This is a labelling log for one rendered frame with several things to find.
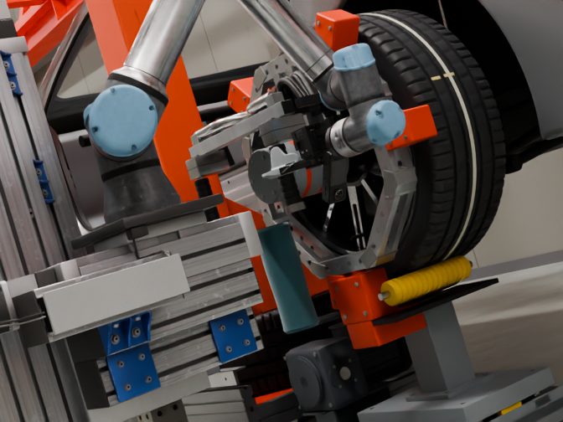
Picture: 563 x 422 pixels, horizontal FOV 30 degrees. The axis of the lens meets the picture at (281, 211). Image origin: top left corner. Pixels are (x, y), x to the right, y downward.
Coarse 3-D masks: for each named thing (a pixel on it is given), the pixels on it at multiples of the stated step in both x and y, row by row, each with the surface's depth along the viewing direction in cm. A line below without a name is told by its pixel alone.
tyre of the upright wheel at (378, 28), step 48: (384, 48) 233; (432, 48) 238; (432, 96) 229; (480, 96) 238; (432, 144) 228; (480, 144) 236; (432, 192) 231; (480, 192) 239; (432, 240) 237; (480, 240) 254
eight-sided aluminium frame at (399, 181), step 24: (264, 72) 256; (384, 168) 229; (408, 168) 229; (384, 192) 230; (408, 192) 230; (264, 216) 270; (288, 216) 270; (384, 216) 233; (312, 240) 264; (384, 240) 236; (312, 264) 258; (336, 264) 251; (360, 264) 243
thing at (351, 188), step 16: (336, 112) 281; (352, 160) 260; (368, 160) 249; (352, 176) 261; (368, 176) 252; (352, 192) 256; (368, 192) 252; (304, 208) 272; (320, 208) 274; (336, 208) 265; (352, 208) 258; (368, 208) 280; (320, 224) 270; (336, 224) 272; (352, 224) 273; (368, 224) 257; (336, 240) 266; (352, 240) 266; (368, 240) 257
